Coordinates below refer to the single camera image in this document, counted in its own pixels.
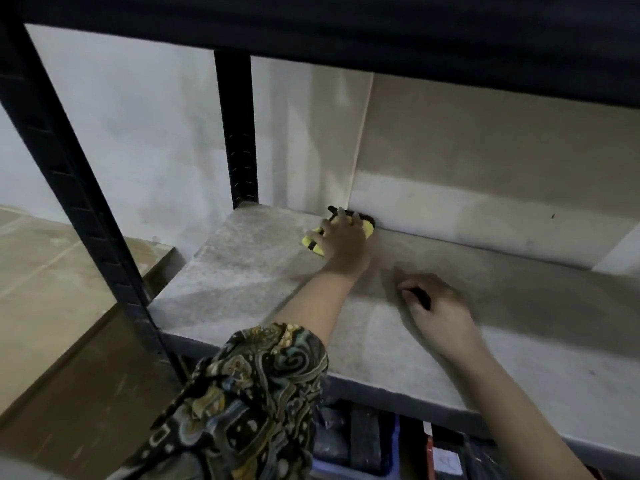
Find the black metal shelving rack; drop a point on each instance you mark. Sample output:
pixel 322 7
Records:
pixel 46 119

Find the grey shelf board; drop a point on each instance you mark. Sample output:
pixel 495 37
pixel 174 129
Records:
pixel 250 279

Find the person's left forearm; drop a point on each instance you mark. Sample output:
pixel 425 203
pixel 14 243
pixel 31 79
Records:
pixel 320 304

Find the dark patterned sleeve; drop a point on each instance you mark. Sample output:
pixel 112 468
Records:
pixel 245 409

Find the person's left fingers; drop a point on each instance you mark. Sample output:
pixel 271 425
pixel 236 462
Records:
pixel 340 227

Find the red and white box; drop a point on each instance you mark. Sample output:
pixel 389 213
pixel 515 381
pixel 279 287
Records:
pixel 440 454

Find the person's right fingers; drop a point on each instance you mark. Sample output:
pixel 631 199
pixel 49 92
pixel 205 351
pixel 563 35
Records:
pixel 415 284

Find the person's right hand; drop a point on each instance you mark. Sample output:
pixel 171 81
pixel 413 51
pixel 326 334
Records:
pixel 445 314

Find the beige back panel board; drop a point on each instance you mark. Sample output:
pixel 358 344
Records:
pixel 500 144

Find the light wooden board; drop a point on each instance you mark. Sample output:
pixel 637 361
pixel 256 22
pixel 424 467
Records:
pixel 45 274

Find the blue plastic crate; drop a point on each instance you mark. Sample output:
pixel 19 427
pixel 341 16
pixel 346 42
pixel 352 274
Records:
pixel 392 444

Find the person's right forearm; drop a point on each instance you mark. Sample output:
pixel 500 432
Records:
pixel 520 419

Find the person's left hand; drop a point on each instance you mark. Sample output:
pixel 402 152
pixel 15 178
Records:
pixel 350 249

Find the brown wooden board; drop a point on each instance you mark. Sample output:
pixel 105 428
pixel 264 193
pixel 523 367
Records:
pixel 75 394

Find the small black object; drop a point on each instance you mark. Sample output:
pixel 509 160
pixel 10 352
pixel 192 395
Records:
pixel 422 297

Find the black block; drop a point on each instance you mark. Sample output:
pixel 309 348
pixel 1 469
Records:
pixel 366 437

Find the yellow and black tool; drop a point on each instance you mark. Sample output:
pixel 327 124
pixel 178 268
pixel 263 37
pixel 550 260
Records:
pixel 368 227

